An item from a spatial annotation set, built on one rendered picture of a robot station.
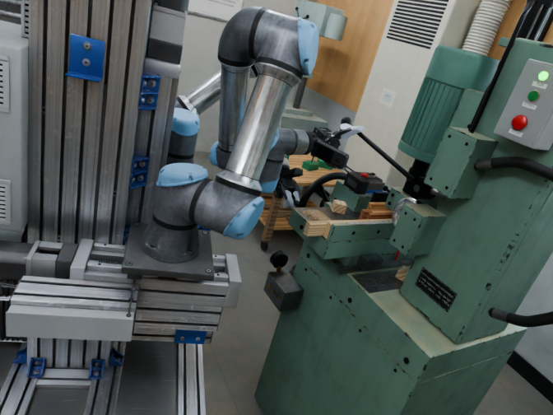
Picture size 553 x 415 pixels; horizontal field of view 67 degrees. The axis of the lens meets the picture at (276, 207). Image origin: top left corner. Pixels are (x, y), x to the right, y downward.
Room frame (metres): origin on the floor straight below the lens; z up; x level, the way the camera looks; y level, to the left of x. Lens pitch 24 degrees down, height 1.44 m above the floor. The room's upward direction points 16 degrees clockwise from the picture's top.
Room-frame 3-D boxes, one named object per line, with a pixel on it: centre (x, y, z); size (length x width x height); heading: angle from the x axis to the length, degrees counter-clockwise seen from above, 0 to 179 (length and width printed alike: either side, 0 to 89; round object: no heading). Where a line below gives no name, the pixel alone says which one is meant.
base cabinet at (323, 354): (1.18, -0.47, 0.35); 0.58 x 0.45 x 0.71; 35
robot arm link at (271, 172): (1.19, 0.07, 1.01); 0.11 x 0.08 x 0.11; 78
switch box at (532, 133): (0.94, -0.47, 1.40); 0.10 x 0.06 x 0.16; 35
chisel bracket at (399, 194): (1.26, -0.40, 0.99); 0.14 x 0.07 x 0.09; 35
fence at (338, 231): (1.24, -0.41, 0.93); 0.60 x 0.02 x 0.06; 125
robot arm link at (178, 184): (0.95, 0.24, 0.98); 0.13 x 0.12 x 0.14; 78
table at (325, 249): (1.36, -0.33, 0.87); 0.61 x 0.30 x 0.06; 125
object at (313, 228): (1.25, -0.36, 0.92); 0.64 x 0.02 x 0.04; 125
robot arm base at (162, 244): (0.95, 0.24, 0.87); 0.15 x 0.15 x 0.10
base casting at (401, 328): (1.18, -0.47, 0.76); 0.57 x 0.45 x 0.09; 35
